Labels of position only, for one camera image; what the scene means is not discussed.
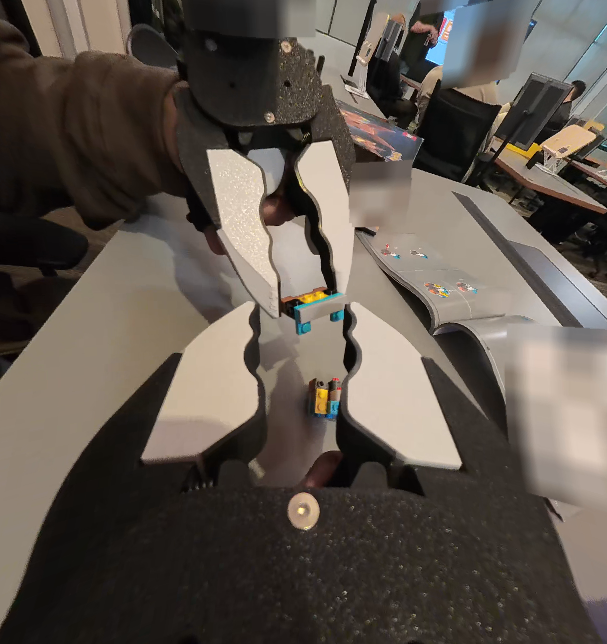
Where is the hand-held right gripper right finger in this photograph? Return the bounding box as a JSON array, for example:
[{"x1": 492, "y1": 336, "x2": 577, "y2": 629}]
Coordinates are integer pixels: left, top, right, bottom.
[{"x1": 336, "y1": 301, "x2": 463, "y2": 477}]

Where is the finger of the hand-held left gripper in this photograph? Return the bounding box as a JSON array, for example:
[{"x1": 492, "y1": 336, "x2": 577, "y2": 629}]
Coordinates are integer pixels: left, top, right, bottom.
[
  {"x1": 206, "y1": 148, "x2": 282, "y2": 320},
  {"x1": 293, "y1": 139, "x2": 356, "y2": 296}
]

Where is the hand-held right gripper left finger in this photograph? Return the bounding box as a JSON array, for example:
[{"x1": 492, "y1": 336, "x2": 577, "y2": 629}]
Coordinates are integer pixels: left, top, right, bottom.
[{"x1": 141, "y1": 301, "x2": 269, "y2": 472}]

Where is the multicoloured brick model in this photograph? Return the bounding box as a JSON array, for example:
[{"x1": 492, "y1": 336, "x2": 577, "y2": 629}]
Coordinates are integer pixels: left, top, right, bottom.
[{"x1": 308, "y1": 376, "x2": 344, "y2": 420}]

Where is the grey plate brick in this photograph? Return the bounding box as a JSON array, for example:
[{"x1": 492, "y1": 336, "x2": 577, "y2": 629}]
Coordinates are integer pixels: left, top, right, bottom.
[{"x1": 293, "y1": 291, "x2": 348, "y2": 326}]

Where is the person's left forearm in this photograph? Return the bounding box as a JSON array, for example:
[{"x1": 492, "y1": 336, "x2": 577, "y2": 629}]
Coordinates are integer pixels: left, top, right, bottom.
[{"x1": 0, "y1": 14, "x2": 193, "y2": 232}]

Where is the person's left hand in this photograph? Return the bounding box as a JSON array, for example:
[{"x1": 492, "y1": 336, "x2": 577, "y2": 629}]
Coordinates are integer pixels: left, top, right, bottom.
[{"x1": 203, "y1": 193, "x2": 297, "y2": 256}]

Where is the person's right hand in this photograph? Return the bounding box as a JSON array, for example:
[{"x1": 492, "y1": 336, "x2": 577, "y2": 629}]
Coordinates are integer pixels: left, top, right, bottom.
[{"x1": 303, "y1": 449, "x2": 345, "y2": 488}]

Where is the printed brick set box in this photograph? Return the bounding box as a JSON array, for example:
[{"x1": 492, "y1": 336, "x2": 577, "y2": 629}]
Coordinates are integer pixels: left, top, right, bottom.
[{"x1": 336, "y1": 100, "x2": 425, "y2": 163}]

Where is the black office chair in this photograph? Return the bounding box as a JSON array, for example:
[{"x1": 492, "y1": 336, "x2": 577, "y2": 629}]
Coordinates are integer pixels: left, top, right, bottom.
[{"x1": 126, "y1": 22, "x2": 182, "y2": 71}]

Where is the brick instruction booklet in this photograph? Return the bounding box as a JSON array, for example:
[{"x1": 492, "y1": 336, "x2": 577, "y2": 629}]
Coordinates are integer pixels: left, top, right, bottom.
[{"x1": 356, "y1": 228, "x2": 535, "y2": 418}]

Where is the black mesh chair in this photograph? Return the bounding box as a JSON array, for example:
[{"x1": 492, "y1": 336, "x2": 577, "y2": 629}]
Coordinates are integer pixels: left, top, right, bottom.
[{"x1": 413, "y1": 80, "x2": 503, "y2": 184}]

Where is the white cabinet row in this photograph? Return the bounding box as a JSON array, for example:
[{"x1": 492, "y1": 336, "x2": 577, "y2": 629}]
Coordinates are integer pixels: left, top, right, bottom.
[{"x1": 19, "y1": 0, "x2": 133, "y2": 58}]

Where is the wooden table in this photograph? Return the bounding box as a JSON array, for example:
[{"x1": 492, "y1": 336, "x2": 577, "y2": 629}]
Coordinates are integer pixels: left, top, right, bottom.
[{"x1": 489, "y1": 143, "x2": 607, "y2": 214}]

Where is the grey monitor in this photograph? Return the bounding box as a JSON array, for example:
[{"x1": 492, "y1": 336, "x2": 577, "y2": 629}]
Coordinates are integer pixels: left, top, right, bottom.
[{"x1": 494, "y1": 73, "x2": 575, "y2": 152}]

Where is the tan wooden stand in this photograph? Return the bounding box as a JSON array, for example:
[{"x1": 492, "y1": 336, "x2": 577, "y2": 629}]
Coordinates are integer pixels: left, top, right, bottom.
[{"x1": 540, "y1": 125, "x2": 598, "y2": 169}]

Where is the grey desk cable flap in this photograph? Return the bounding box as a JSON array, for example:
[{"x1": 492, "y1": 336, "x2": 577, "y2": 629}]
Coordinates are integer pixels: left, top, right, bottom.
[{"x1": 451, "y1": 190, "x2": 607, "y2": 329}]

